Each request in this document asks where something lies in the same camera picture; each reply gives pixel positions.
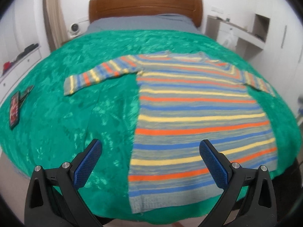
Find black cloth items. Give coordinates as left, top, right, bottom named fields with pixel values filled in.
left=15, top=43, right=39, bottom=59

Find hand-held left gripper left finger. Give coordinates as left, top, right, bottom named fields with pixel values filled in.
left=24, top=139, right=112, bottom=227

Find green velvet blanket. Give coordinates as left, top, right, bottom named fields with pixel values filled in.
left=0, top=27, right=300, bottom=225

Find white desk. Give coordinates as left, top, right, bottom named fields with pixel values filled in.
left=205, top=15, right=267, bottom=59

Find beige curtain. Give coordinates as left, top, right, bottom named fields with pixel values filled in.
left=43, top=0, right=68, bottom=51

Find white drawer cabinet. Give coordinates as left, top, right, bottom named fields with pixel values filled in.
left=0, top=44, right=42, bottom=106

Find wooden bed headboard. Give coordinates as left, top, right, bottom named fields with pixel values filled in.
left=89, top=0, right=204, bottom=27

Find white plastic bag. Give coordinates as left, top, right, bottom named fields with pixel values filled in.
left=221, top=28, right=237, bottom=49

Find white round fan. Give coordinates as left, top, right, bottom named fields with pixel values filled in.
left=68, top=22, right=82, bottom=37

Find grey bed sheet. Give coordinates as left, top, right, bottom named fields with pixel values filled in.
left=85, top=14, right=201, bottom=35

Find striped knit sweater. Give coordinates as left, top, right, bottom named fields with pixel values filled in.
left=63, top=51, right=278, bottom=214

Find smartphone with pink screen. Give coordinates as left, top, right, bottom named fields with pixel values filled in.
left=9, top=92, right=20, bottom=130

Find white wardrobe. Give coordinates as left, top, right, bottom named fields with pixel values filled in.
left=252, top=0, right=303, bottom=100

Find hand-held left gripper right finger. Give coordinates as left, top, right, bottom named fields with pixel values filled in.
left=199, top=139, right=278, bottom=227

